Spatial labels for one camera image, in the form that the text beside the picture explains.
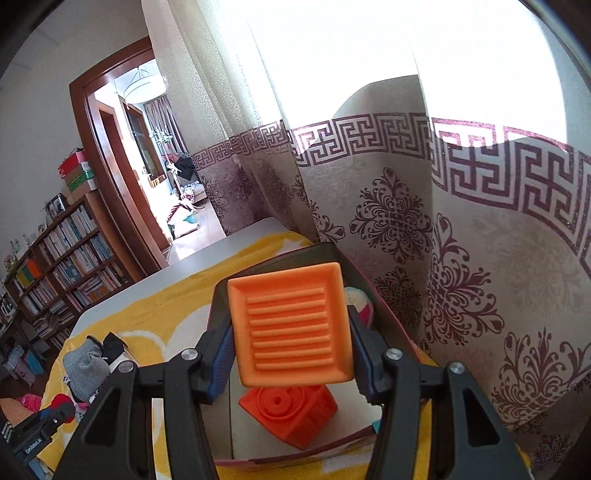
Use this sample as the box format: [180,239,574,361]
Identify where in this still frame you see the cream pastel sock ball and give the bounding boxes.
[345,286,375,327]

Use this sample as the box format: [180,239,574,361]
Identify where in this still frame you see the orange number six cube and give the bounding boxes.
[238,385,338,450]

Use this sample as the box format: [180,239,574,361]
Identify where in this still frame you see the orange ridged cube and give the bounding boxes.
[228,262,353,388]

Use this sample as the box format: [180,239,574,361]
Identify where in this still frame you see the stacked coloured boxes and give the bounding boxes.
[58,148,98,203]

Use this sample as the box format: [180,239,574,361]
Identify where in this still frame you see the red plush ball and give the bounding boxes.
[41,393,76,424]

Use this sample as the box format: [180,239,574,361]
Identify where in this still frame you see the red tin box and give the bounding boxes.
[205,243,415,464]

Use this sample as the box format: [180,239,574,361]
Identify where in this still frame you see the black sock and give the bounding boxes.
[102,332,127,365]

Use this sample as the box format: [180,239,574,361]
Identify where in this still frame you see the wooden bookshelf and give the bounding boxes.
[4,191,143,349]

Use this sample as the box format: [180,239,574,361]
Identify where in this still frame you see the yellow white towel mat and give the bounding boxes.
[36,230,532,480]

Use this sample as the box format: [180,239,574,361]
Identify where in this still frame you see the patterned curtain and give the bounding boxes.
[142,1,590,479]

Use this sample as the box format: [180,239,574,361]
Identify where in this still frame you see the wooden door frame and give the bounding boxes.
[69,37,169,281]

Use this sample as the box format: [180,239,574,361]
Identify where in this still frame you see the grey knit sock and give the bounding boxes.
[62,336,110,403]

